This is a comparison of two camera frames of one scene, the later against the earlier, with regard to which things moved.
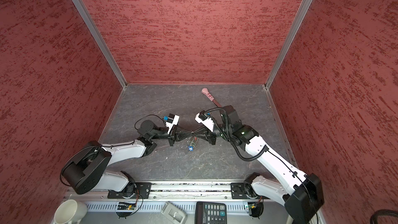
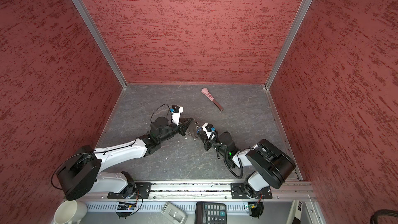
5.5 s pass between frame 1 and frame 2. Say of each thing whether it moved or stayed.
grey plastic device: stayed
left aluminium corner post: stayed
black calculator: stayed
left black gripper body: moved
